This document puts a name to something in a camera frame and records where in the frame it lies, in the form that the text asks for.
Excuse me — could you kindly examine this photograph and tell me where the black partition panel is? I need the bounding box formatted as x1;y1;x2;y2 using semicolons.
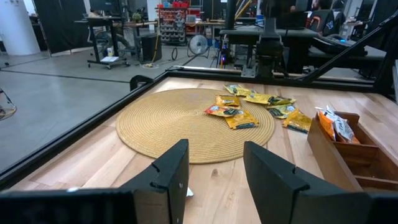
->
33;0;94;56

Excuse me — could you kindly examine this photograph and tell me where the dark grey desk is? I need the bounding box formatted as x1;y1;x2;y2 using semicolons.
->
307;45;387;63

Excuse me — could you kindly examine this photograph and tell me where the black keyboard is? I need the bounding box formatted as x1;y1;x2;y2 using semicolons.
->
312;35;368;57

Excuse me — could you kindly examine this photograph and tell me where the black rolling desk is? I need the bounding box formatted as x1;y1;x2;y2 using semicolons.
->
74;16;131;70

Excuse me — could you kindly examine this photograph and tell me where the round woven straw placemat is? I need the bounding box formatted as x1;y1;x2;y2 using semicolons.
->
115;88;276;165

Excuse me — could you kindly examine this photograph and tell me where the dark wooden divided tray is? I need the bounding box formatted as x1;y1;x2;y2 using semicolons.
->
307;111;398;192

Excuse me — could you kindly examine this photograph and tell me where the red parts bin shelf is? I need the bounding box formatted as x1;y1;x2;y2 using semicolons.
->
157;1;203;44

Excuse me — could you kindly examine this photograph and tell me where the white round pillar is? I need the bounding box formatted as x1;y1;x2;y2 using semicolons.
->
0;0;41;57

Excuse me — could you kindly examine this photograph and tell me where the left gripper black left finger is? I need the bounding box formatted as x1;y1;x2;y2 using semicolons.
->
0;138;190;224

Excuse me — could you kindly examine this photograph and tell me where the black aluminium table frame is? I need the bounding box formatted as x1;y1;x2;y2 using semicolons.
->
0;12;398;191

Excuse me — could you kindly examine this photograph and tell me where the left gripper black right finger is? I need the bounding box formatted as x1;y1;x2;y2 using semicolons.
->
243;141;398;224

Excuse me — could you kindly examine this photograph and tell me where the black standing desk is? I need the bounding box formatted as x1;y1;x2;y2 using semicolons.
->
219;26;320;75

